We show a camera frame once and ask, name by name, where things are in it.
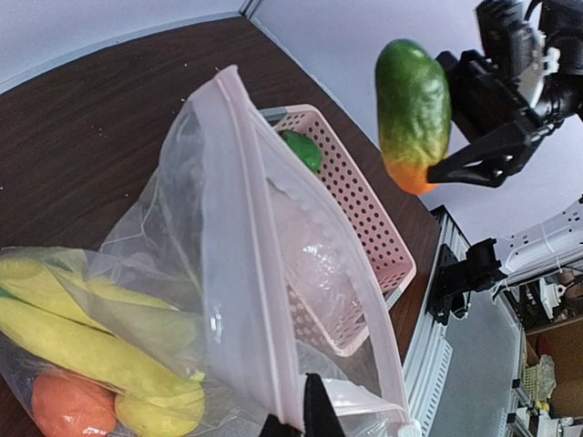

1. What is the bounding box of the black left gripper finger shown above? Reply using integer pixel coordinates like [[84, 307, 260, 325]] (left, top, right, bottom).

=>
[[259, 373, 346, 437]]

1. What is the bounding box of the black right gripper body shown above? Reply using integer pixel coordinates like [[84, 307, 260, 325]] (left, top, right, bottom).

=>
[[436, 50, 565, 137]]

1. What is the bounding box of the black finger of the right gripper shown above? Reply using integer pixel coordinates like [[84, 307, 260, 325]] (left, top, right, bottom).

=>
[[427, 121, 547, 187]]

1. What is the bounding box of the orange green toy carrot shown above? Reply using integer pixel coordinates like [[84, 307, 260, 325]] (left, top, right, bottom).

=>
[[374, 39, 452, 196]]

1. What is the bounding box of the yellow toy lemon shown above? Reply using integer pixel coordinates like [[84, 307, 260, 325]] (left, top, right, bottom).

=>
[[115, 394, 205, 437]]

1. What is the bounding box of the clear zip top bag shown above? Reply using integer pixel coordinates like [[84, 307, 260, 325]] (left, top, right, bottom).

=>
[[1, 66, 422, 436]]

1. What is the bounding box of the green toy bell pepper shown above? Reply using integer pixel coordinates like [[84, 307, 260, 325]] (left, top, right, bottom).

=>
[[279, 130, 322, 174]]

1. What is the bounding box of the yellow toy banana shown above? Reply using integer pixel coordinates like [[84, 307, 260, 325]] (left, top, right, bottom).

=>
[[1, 259, 204, 408]]

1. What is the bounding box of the orange toy tangerine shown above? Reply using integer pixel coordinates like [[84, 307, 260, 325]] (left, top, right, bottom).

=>
[[31, 374, 117, 437]]

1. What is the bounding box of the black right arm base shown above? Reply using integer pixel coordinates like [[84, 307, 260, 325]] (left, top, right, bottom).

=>
[[426, 239, 507, 326]]

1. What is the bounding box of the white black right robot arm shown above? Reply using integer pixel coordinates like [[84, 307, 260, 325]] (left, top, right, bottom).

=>
[[427, 1, 582, 188]]

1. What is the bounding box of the pink perforated plastic basket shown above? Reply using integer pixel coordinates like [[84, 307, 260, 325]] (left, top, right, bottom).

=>
[[261, 105, 416, 357]]

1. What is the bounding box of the cardboard box in background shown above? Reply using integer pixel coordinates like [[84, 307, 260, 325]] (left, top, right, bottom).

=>
[[527, 320, 582, 418]]

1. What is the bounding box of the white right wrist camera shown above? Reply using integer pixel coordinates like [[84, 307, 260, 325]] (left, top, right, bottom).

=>
[[518, 30, 560, 108]]

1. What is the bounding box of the right aluminium corner post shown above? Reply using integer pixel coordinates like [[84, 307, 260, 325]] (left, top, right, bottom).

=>
[[239, 0, 262, 19]]

